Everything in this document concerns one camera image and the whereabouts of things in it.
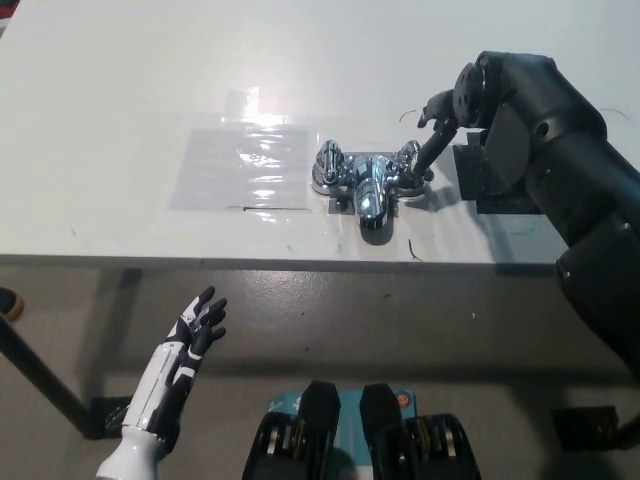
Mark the chrome faucet body with spout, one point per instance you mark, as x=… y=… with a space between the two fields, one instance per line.
x=370 y=192

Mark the black table foot plate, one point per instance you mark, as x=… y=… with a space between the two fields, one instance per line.
x=585 y=427
x=110 y=417

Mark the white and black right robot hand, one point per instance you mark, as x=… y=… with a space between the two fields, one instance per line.
x=432 y=145

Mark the black shoe with tan sole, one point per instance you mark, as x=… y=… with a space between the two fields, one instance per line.
x=10 y=302

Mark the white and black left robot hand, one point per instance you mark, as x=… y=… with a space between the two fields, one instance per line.
x=170 y=360

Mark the black metal table leg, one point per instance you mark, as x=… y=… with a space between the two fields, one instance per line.
x=45 y=370

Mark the black tape patch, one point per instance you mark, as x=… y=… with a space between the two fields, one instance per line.
x=467 y=170

